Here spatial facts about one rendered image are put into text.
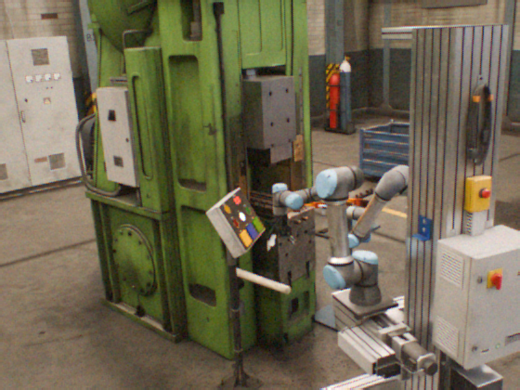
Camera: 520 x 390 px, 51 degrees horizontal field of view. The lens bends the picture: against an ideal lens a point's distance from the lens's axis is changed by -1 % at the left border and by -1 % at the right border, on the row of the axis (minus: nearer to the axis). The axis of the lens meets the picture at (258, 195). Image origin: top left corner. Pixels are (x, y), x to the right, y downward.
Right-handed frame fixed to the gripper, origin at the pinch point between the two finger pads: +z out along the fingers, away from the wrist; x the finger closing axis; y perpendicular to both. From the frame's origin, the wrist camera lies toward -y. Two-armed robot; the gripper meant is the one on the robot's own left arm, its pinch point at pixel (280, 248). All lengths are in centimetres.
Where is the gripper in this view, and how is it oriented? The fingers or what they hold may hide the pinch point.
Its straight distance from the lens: 289.5
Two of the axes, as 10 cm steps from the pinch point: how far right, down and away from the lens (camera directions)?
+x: 9.2, -1.6, 3.6
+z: 0.5, 9.5, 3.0
